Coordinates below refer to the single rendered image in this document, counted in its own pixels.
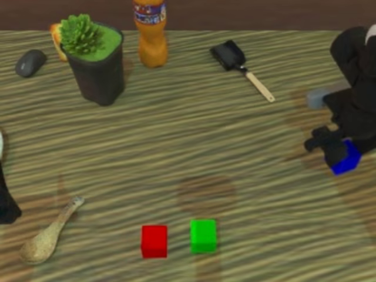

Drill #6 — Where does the wooden spoon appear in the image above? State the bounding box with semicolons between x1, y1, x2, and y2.
19;196;85;265

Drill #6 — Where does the green plant in black pot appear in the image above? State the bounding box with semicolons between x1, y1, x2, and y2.
59;14;126;107

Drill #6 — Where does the red cube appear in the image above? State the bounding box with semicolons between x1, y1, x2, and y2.
140;224;169;260

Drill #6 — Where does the blue cube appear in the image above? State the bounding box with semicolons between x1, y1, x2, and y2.
324;139;362;176

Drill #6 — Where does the orange soda bottle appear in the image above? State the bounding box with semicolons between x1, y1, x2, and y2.
132;0;169;69

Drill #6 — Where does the grey camera box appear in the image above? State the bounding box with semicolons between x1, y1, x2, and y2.
305;88;327;110

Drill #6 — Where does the orange bread toy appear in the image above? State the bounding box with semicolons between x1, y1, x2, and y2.
49;23;69;62

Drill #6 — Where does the black spatula with wooden handle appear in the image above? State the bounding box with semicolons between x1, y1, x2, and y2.
209;39;276;103

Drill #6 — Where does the grey computer mouse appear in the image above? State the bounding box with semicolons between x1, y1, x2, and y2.
15;49;48;78

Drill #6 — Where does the green cube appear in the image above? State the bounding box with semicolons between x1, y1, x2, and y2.
190;219;218;254

